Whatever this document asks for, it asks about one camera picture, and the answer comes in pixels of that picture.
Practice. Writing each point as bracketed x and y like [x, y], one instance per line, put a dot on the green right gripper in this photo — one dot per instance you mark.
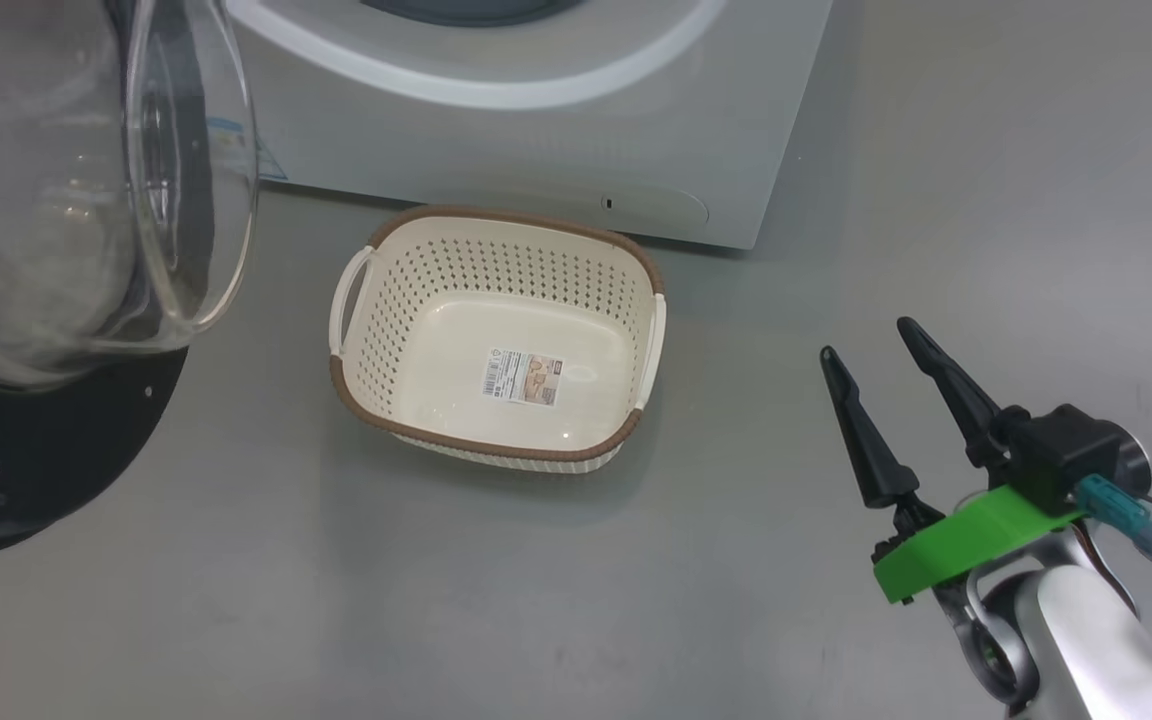
[966, 540]

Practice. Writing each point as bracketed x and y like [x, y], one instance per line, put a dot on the round glass washer door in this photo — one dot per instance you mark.
[36, 200]

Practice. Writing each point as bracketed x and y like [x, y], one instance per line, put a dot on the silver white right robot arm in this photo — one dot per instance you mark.
[1096, 650]

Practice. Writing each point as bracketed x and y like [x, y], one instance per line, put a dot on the white front-load washing machine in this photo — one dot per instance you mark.
[586, 130]

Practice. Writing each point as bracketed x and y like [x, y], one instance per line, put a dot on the white basket product sticker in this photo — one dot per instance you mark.
[522, 376]

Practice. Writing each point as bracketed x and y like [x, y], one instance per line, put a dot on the cream laundry basket brown rim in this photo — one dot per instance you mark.
[416, 280]

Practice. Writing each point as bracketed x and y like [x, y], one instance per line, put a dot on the blue energy label sticker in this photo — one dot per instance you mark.
[271, 165]

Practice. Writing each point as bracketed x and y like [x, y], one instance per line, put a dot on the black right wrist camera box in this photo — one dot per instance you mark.
[1066, 450]

